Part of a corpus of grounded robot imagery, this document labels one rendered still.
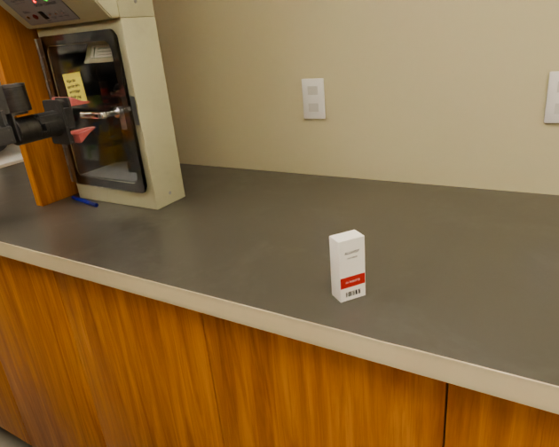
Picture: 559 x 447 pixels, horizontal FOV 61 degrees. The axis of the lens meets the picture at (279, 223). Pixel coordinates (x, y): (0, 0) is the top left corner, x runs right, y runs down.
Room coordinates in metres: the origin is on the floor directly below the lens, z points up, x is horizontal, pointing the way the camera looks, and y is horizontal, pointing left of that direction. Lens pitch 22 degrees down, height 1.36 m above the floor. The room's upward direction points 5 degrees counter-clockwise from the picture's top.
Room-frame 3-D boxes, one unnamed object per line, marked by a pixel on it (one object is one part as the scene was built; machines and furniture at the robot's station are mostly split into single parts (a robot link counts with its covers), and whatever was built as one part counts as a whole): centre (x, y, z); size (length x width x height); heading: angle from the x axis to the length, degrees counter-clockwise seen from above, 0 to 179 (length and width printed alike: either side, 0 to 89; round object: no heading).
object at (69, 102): (1.17, 0.47, 1.22); 0.09 x 0.07 x 0.07; 147
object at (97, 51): (1.27, 0.46, 1.19); 0.30 x 0.01 x 0.40; 55
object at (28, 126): (1.06, 0.54, 1.21); 0.07 x 0.06 x 0.07; 147
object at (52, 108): (1.11, 0.50, 1.20); 0.07 x 0.07 x 0.10; 57
